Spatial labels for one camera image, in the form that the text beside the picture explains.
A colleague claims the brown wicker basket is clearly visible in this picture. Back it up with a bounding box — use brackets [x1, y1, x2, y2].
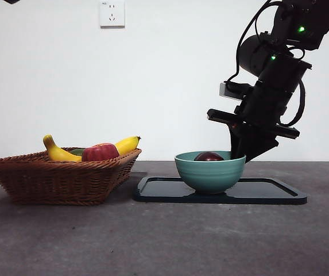
[0, 148, 142, 206]

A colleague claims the black cable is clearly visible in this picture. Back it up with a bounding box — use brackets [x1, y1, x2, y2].
[280, 48, 308, 127]
[224, 0, 280, 87]

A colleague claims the teal ribbed bowl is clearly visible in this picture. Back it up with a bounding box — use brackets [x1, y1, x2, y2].
[175, 151, 246, 195]

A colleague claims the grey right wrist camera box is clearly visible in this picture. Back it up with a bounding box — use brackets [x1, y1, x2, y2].
[219, 82, 239, 101]

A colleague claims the red bell pepper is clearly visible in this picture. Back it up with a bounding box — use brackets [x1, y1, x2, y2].
[81, 143, 120, 162]

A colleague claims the black rectangular tray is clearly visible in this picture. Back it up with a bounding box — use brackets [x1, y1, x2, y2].
[132, 176, 308, 206]

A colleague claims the yellow banana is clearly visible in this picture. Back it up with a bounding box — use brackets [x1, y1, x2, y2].
[42, 134, 142, 163]

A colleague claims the white wall socket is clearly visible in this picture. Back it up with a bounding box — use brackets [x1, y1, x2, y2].
[99, 1, 125, 29]

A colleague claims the dark red plum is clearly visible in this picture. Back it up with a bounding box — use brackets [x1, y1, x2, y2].
[193, 151, 225, 162]

